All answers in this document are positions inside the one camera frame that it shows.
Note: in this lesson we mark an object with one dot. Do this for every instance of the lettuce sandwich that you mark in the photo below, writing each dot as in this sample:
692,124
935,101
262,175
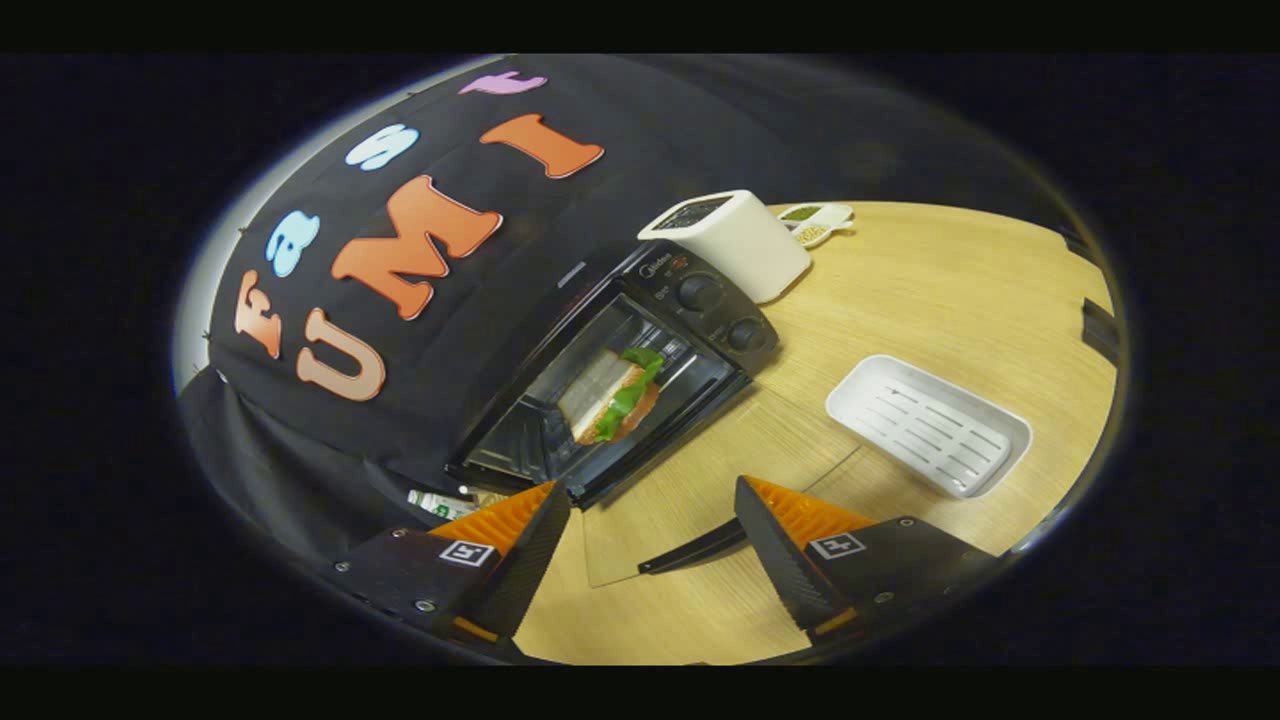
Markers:
610,395

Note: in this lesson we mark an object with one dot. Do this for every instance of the white plastic tray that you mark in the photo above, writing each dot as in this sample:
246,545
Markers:
930,425

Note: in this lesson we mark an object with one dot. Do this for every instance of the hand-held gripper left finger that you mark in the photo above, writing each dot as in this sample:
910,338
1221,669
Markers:
525,565

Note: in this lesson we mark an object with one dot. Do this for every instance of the black toaster oven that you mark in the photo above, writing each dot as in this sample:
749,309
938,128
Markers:
700,292

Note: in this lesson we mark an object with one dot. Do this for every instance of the white divided bean dish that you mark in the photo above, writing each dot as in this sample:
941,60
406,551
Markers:
815,222

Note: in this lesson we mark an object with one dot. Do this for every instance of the small white green bottle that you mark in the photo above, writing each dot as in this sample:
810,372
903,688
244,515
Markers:
435,503

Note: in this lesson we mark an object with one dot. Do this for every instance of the white slot toaster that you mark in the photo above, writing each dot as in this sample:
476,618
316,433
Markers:
745,245

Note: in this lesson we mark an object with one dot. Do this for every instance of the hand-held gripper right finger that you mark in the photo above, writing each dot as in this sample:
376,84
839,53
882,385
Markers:
785,560

